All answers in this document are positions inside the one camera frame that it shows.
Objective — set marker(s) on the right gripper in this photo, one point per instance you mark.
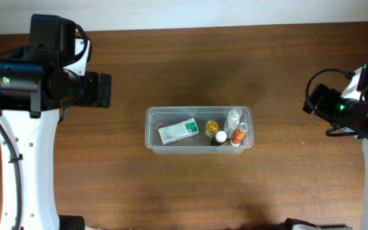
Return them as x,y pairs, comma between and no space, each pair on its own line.
330,96

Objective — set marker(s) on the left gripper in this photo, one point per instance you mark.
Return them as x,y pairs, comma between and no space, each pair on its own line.
92,98

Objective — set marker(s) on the white green medicine box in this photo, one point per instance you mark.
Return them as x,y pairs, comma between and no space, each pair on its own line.
178,131

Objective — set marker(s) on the orange tube white cap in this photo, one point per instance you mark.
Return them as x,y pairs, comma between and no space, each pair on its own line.
239,134

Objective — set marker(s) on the white squeeze bottle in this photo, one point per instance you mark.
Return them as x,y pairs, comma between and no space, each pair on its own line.
232,122

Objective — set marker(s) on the dark syrup bottle white cap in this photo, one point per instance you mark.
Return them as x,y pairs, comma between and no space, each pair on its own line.
219,139

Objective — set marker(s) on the gold lid small jar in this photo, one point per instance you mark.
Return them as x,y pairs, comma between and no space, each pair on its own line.
211,128

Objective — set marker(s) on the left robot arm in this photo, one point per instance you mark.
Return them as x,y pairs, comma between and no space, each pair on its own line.
36,89

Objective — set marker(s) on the clear plastic container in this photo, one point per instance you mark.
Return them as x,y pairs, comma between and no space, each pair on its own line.
200,143

